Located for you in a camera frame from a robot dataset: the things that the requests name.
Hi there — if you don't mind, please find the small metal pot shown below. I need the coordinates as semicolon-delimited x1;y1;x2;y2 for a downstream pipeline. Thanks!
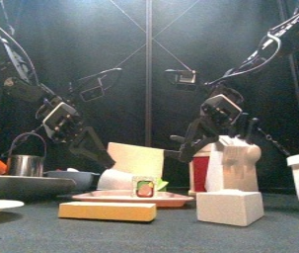
5;131;49;177

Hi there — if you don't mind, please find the white cube block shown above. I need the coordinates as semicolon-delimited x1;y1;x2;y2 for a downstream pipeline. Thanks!
194;190;265;227

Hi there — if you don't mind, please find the pink plastic tray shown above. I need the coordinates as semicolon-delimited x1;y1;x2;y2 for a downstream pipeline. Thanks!
70;189;194;209

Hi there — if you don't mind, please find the black knife handle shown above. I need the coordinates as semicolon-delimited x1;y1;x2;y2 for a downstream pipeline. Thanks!
245;117;260;143
232;113;247;138

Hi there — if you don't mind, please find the yellow wooden block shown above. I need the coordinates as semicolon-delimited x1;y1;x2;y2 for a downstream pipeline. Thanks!
55;201;157;222

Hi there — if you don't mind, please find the blue bowl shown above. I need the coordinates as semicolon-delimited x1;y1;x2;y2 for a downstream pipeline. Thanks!
45;169;100;193

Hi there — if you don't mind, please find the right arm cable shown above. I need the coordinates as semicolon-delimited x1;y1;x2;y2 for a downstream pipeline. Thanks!
222;31;284;80

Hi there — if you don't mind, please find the gray plate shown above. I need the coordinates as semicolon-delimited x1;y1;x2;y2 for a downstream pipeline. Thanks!
0;174;76;201

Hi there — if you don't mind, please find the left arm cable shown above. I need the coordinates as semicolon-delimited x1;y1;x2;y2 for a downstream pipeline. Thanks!
0;4;41;85

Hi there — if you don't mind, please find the green toy leaf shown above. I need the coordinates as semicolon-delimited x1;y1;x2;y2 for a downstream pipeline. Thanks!
154;178;169;192

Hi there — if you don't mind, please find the white sushi roll piece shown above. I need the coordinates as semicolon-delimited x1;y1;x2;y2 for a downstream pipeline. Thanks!
130;175;157;199

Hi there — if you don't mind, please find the white round bowl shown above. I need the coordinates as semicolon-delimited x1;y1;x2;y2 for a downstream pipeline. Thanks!
96;168;136;191

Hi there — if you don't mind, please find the red and white box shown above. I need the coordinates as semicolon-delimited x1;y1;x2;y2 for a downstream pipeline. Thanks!
186;144;212;196

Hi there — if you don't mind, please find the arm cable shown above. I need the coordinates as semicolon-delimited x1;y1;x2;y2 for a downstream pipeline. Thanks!
222;31;284;80
0;4;41;85

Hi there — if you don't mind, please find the thin dark rod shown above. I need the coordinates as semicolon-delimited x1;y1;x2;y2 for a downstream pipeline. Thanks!
256;126;291;156

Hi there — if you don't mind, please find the thin diagonal frame wire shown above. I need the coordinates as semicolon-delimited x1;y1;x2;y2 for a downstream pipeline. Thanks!
110;0;201;69
108;0;193;72

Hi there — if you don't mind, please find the vertical metal frame pole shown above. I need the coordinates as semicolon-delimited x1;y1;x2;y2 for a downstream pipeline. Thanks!
144;0;153;147

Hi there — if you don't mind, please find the white toy knife block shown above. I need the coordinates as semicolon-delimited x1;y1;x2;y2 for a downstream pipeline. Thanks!
204;133;261;193

